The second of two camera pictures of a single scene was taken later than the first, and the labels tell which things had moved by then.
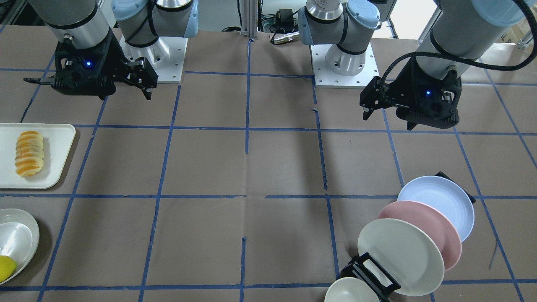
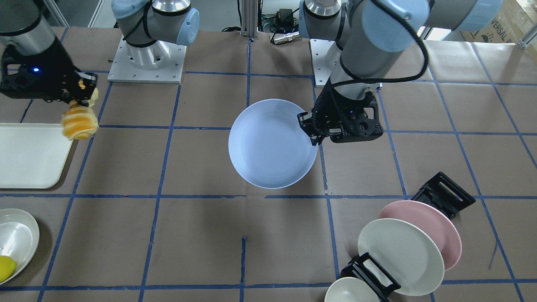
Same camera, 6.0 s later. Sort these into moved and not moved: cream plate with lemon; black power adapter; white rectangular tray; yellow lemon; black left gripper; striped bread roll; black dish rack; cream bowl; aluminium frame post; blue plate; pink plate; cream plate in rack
Moved: black left gripper; blue plate; striped bread roll
Not moved: yellow lemon; cream plate in rack; white rectangular tray; black dish rack; cream bowl; cream plate with lemon; pink plate; black power adapter; aluminium frame post
